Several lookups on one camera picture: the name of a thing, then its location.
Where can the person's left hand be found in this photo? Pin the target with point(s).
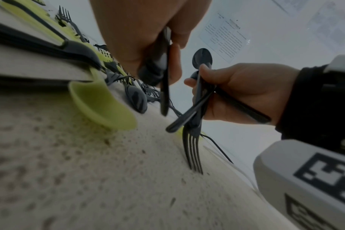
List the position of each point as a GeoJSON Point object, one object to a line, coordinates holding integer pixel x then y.
{"type": "Point", "coordinates": [138, 24]}

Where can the black plastic fork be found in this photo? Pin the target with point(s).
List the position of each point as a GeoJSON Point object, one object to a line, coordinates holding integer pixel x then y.
{"type": "Point", "coordinates": [193, 152]}

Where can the stack of black spoons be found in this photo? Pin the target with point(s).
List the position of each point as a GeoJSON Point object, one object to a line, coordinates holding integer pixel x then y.
{"type": "Point", "coordinates": [161, 58]}

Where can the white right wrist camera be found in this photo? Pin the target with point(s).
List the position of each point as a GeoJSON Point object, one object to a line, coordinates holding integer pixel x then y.
{"type": "Point", "coordinates": [289, 179]}

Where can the person's right hand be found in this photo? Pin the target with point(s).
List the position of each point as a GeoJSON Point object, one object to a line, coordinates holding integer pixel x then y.
{"type": "Point", "coordinates": [252, 89]}

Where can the pile of plastic cutlery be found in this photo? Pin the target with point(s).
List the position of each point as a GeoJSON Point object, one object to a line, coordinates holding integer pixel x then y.
{"type": "Point", "coordinates": [104, 105]}

